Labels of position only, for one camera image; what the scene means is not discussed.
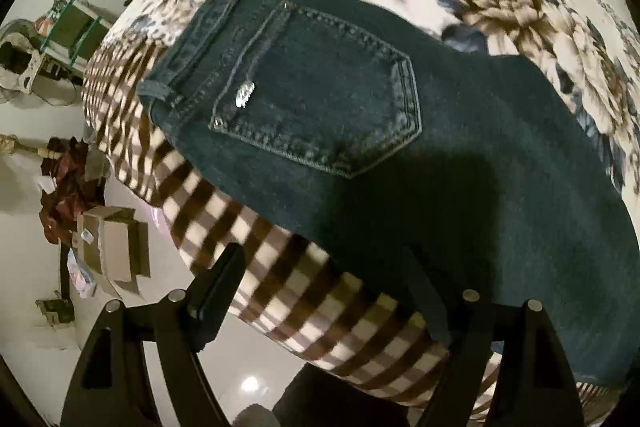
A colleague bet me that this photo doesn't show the floral fleece bed blanket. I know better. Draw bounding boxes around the floral fleece bed blanket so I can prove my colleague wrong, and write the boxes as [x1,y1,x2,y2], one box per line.
[79,0,640,423]

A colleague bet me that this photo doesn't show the brown cardboard box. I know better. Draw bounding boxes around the brown cardboard box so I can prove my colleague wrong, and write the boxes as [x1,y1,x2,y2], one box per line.
[77,206,151,298]

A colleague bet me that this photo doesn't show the green wire rack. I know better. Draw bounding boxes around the green wire rack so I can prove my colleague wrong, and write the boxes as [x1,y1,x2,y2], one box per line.
[35,0,116,74]

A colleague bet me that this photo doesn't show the dark red cloth pile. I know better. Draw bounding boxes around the dark red cloth pile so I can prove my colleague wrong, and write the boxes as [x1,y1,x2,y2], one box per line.
[39,138,106,246]

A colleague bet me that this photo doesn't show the dark blue denim jeans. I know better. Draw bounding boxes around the dark blue denim jeans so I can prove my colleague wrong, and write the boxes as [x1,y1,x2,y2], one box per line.
[137,0,639,385]

